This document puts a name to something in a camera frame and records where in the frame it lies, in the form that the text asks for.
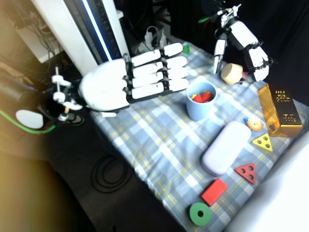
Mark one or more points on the white robot body column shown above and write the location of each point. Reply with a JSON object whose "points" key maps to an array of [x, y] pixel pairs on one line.
{"points": [[72, 31]]}

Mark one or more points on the blue plaid tablecloth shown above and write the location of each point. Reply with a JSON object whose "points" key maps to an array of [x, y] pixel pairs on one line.
{"points": [[157, 135]]}

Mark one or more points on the shiny gold bar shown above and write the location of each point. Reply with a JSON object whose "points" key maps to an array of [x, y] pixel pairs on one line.
{"points": [[285, 108]]}

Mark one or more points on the chocolate cream toy cupcake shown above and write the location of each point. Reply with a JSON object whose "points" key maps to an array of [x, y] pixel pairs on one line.
{"points": [[230, 73]]}

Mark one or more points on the yellow triangle block with holes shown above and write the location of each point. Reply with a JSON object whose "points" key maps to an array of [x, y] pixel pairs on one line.
{"points": [[262, 142]]}

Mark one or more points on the blue plastic cup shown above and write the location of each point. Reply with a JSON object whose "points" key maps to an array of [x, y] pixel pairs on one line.
{"points": [[198, 111]]}

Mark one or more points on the red triangle block with holes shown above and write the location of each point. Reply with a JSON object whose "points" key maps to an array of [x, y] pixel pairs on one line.
{"points": [[248, 172]]}

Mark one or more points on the green sandwich cookie toy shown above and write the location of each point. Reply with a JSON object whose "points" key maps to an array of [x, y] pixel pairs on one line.
{"points": [[186, 49]]}

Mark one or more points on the blue triangle wooden block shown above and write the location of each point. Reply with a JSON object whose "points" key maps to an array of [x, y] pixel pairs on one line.
{"points": [[246, 120]]}

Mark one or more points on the lilac glasses case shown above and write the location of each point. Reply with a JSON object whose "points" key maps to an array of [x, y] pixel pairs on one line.
{"points": [[224, 149]]}

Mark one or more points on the strawberry blueberry toy cupcake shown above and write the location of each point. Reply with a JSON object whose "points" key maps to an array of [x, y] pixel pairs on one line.
{"points": [[202, 96]]}

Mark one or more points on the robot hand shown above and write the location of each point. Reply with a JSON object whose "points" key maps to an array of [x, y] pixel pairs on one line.
{"points": [[241, 33], [103, 84]]}

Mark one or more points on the red rectangular wooden block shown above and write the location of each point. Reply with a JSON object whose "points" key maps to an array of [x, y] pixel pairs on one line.
{"points": [[213, 192]]}

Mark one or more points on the round swirl biscuit toy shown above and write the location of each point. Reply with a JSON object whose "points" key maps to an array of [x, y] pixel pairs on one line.
{"points": [[256, 125]]}

